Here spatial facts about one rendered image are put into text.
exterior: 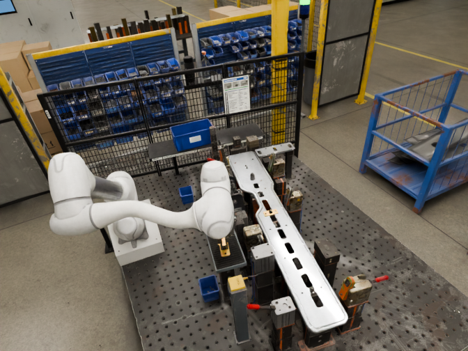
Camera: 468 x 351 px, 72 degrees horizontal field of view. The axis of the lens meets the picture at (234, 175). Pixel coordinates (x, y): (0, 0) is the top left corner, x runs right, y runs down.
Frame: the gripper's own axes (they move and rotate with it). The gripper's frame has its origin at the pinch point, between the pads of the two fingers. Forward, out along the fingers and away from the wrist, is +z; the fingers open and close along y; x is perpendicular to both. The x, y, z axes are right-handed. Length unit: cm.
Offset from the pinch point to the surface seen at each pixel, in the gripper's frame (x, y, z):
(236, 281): -14.1, 2.5, 9.5
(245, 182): 69, 22, 26
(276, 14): 146, 64, -57
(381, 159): 173, 194, 110
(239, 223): 24.4, 10.7, 15.7
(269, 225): 28.3, 27.8, 25.6
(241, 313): -17.2, 2.8, 29.5
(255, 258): -0.6, 13.7, 14.6
